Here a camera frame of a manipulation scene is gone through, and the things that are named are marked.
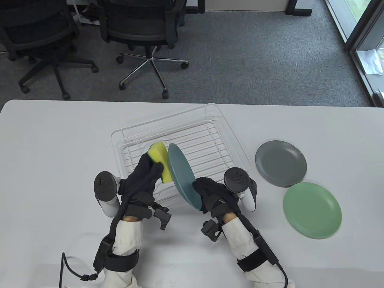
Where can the white paper sheet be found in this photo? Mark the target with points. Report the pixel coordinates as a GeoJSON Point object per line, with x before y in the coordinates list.
{"type": "Point", "coordinates": [370, 61]}

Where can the yellow green sponge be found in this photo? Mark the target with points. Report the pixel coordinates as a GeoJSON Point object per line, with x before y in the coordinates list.
{"type": "Point", "coordinates": [157, 151]}

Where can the grey white hand controller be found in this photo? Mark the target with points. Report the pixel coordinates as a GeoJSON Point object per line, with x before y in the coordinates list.
{"type": "Point", "coordinates": [105, 184]}
{"type": "Point", "coordinates": [237, 178]}

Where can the person's left hand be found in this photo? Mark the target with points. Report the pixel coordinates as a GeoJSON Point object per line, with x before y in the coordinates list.
{"type": "Point", "coordinates": [138, 186]}

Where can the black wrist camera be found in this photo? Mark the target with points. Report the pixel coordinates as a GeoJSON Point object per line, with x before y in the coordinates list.
{"type": "Point", "coordinates": [211, 231]}
{"type": "Point", "coordinates": [163, 217]}

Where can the black forearm battery box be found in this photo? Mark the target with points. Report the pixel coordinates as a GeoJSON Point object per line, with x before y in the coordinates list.
{"type": "Point", "coordinates": [265, 250]}
{"type": "Point", "coordinates": [102, 255]}

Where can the teal plate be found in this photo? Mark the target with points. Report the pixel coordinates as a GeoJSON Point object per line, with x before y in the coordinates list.
{"type": "Point", "coordinates": [180, 168]}

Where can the person's right hand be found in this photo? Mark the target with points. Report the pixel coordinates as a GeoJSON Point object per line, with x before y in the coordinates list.
{"type": "Point", "coordinates": [214, 195]}

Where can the black office chair chrome base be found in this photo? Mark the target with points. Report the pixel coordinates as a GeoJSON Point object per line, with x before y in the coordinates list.
{"type": "Point", "coordinates": [138, 27]}

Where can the black window frame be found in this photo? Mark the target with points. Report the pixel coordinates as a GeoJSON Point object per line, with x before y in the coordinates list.
{"type": "Point", "coordinates": [361, 30]}

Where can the light green plate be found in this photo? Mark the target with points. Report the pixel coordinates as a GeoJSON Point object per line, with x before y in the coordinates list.
{"type": "Point", "coordinates": [312, 210]}

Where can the person's right forearm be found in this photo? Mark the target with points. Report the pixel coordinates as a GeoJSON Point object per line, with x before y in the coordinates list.
{"type": "Point", "coordinates": [240, 240]}

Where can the grey plate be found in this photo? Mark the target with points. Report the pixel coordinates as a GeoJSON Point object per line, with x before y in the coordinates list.
{"type": "Point", "coordinates": [280, 162]}

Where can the black desk foot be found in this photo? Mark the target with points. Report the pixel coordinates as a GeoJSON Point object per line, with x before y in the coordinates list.
{"type": "Point", "coordinates": [300, 12]}
{"type": "Point", "coordinates": [198, 7]}

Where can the black office chair left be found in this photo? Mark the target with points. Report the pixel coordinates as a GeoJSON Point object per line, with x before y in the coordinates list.
{"type": "Point", "coordinates": [39, 33]}

